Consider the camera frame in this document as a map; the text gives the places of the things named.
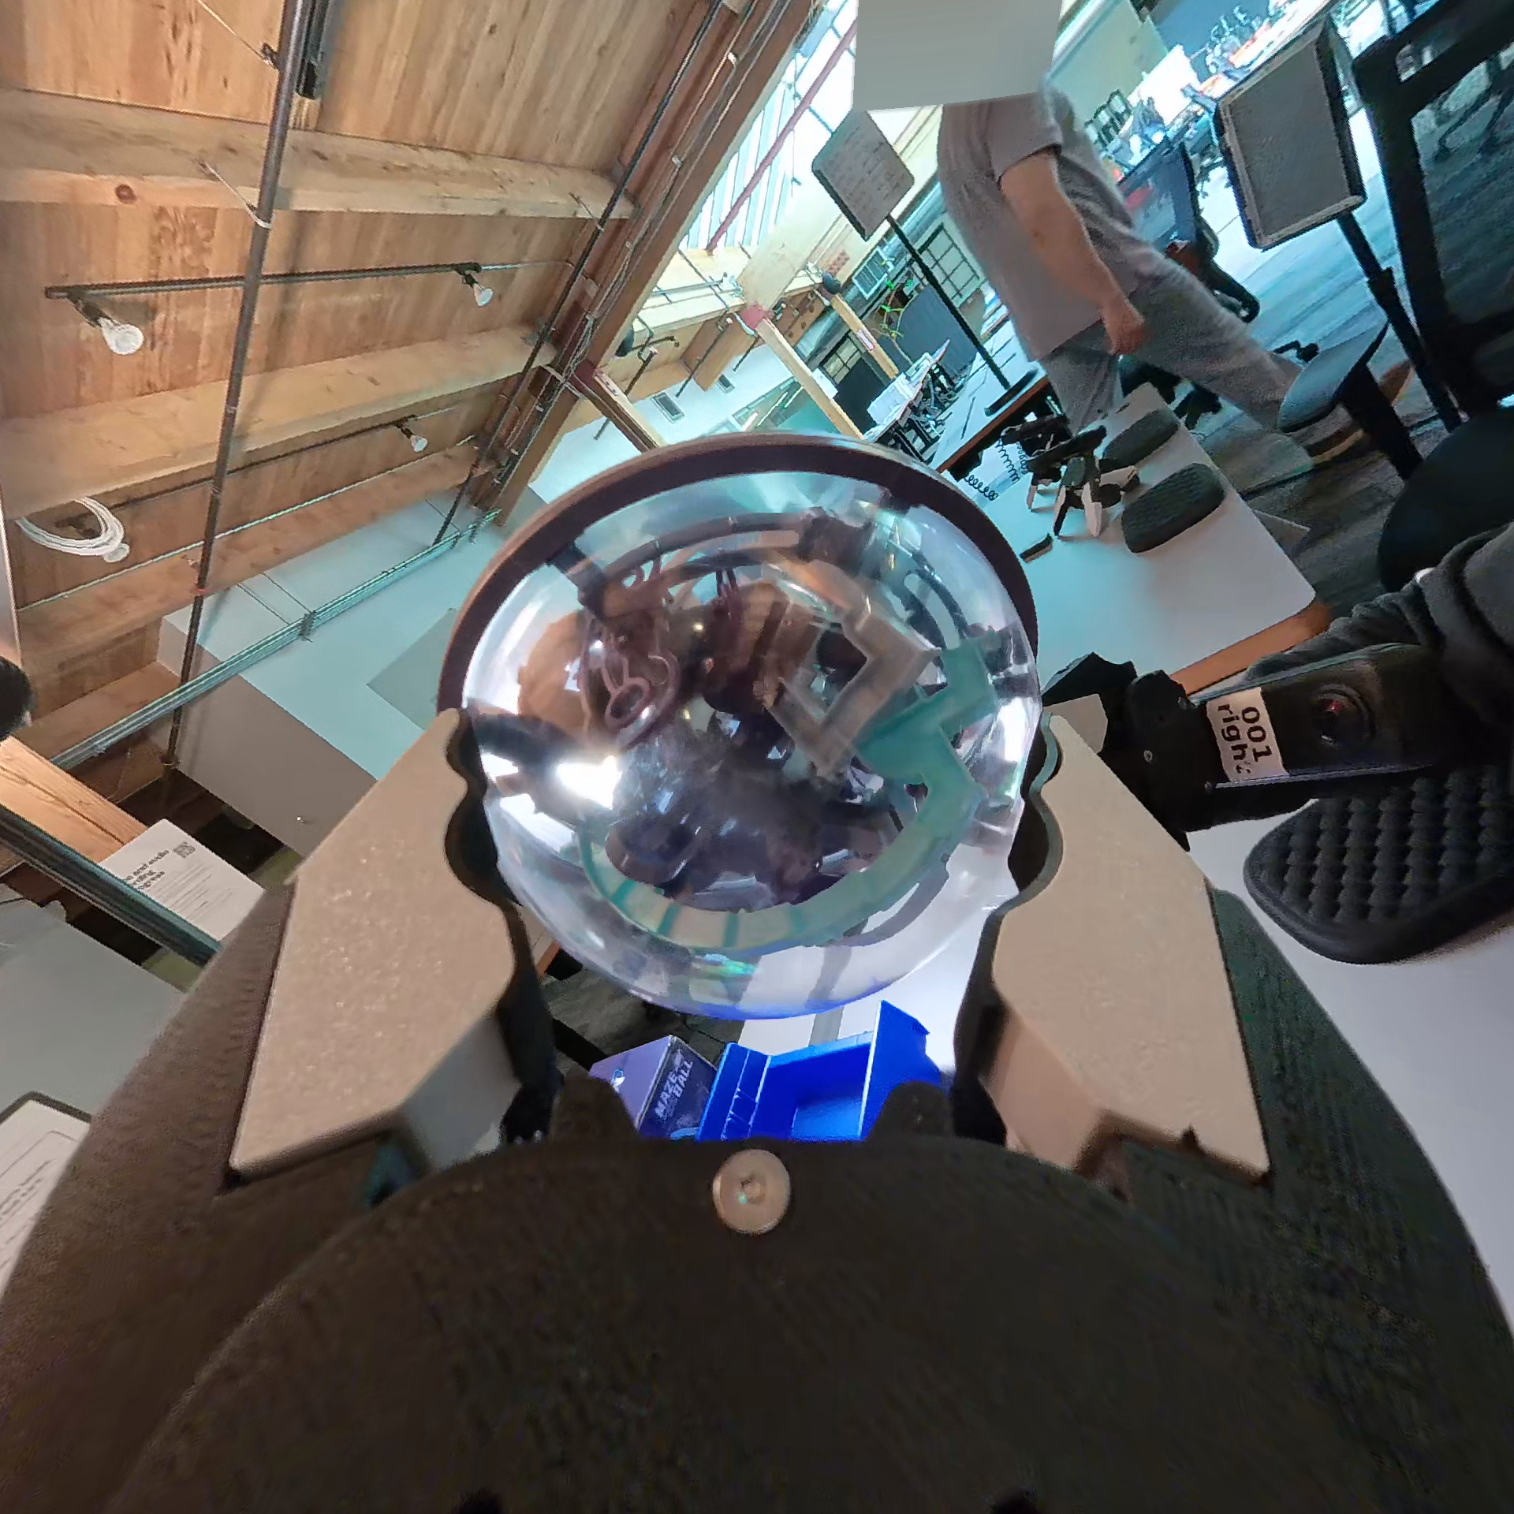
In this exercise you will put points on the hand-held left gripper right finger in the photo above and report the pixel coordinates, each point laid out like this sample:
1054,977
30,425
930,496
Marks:
1125,946

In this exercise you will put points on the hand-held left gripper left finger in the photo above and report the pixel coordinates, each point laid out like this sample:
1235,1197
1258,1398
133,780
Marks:
380,946

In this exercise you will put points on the clear maze ball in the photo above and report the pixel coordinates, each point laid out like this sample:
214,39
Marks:
735,734

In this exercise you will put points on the person's right forearm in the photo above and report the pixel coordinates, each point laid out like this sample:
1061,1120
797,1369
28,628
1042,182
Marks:
1455,614

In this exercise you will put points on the dark maze ball box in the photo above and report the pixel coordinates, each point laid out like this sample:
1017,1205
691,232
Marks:
658,1087

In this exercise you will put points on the black textured wrist pad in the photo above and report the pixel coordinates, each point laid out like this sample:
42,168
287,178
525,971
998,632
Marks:
1398,863

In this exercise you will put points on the white paper notice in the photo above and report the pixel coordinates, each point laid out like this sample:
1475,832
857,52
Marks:
179,875

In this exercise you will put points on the orange-edged desk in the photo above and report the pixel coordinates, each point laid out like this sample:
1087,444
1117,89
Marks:
1183,591

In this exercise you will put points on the black armrest pad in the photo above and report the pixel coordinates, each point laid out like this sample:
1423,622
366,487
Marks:
1172,508
1139,437

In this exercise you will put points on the blue plastic bin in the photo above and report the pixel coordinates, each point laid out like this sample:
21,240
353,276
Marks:
830,1087

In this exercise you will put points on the small dark toy robot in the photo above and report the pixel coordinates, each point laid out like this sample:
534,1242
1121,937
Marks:
1077,467

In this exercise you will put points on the framed white paper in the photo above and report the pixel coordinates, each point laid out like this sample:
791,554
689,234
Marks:
36,1182

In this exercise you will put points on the white track spotlight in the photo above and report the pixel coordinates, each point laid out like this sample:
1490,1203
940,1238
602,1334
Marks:
415,437
119,334
478,286

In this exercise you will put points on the grey mesh office chair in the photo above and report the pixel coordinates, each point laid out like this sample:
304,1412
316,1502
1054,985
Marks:
1289,141

